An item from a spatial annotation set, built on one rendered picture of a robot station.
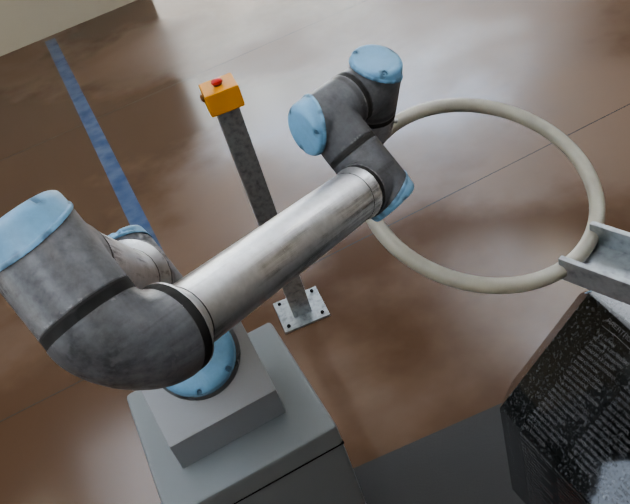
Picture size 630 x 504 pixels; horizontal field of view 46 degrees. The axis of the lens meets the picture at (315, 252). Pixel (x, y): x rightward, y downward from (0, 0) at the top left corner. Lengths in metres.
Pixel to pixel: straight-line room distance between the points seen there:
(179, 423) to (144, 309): 0.85
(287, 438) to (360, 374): 1.24
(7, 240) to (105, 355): 0.15
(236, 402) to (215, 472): 0.15
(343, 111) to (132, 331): 0.57
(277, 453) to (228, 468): 0.11
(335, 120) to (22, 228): 0.57
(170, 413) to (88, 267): 0.87
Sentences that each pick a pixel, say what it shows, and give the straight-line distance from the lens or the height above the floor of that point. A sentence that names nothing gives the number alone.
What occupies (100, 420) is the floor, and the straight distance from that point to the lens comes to 3.17.
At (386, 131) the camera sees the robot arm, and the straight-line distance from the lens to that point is 1.36.
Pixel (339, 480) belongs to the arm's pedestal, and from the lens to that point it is 1.78.
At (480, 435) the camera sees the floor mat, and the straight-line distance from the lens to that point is 2.61.
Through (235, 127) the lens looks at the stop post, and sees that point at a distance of 2.62.
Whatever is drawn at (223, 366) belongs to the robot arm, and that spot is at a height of 1.18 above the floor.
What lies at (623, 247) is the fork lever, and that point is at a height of 1.14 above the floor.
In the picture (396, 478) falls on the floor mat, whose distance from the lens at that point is 2.55.
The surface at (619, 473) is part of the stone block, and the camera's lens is 1.70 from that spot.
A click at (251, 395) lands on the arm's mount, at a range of 1.65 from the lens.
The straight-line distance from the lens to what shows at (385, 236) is 1.39.
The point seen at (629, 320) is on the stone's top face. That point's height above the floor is 0.87.
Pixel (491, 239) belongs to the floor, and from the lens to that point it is 3.30.
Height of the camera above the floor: 2.13
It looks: 38 degrees down
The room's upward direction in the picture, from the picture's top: 18 degrees counter-clockwise
